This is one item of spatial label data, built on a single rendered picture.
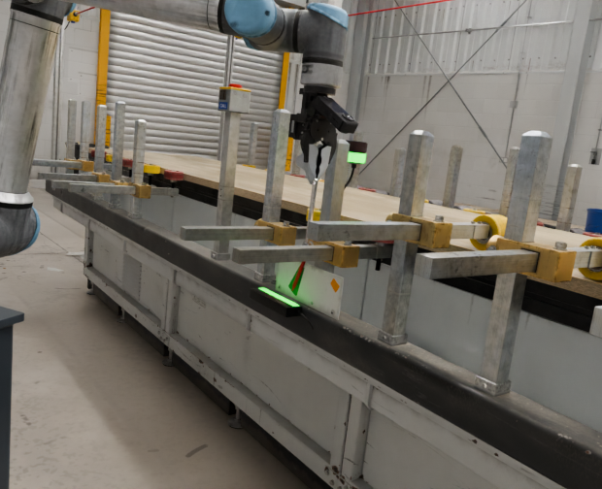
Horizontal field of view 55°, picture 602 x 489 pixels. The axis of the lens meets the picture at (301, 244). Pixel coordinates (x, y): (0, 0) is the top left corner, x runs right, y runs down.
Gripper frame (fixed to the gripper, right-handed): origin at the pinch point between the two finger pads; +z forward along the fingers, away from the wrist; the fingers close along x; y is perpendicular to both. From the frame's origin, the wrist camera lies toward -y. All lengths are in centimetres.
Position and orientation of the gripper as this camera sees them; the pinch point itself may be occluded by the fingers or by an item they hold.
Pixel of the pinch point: (315, 179)
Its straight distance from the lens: 131.0
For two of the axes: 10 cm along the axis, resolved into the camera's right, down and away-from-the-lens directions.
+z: -1.1, 9.8, 1.8
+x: -8.0, 0.2, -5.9
